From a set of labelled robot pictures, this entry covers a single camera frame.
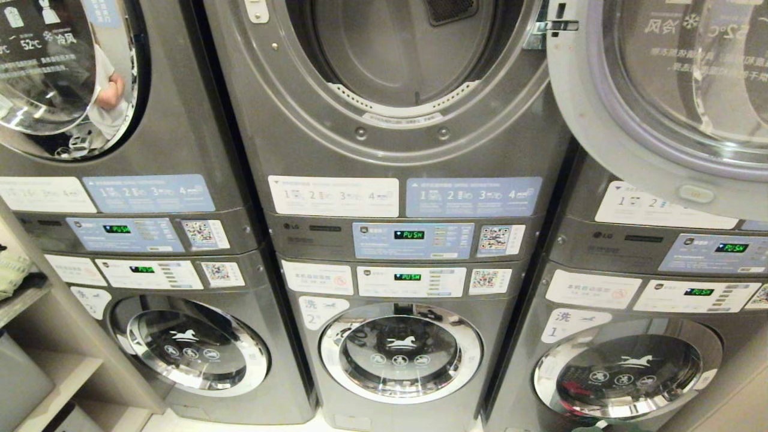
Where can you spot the grey stacked washer dryer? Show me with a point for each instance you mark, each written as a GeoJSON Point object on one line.
{"type": "Point", "coordinates": [198, 150]}
{"type": "Point", "coordinates": [576, 240]}
{"type": "Point", "coordinates": [336, 150]}

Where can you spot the open round dryer door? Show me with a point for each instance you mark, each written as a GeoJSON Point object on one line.
{"type": "Point", "coordinates": [576, 120]}

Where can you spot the closed round dryer door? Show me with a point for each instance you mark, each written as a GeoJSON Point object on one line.
{"type": "Point", "coordinates": [54, 72]}

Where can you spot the chrome round washer door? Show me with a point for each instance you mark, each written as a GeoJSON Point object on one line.
{"type": "Point", "coordinates": [189, 345]}
{"type": "Point", "coordinates": [624, 372]}
{"type": "Point", "coordinates": [400, 354]}

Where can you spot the beige shelf unit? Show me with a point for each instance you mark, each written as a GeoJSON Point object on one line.
{"type": "Point", "coordinates": [66, 372]}

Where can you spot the pale green folded cloth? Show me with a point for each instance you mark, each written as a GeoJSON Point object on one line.
{"type": "Point", "coordinates": [12, 270]}

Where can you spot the grey storage bin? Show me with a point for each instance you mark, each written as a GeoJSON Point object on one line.
{"type": "Point", "coordinates": [21, 384]}

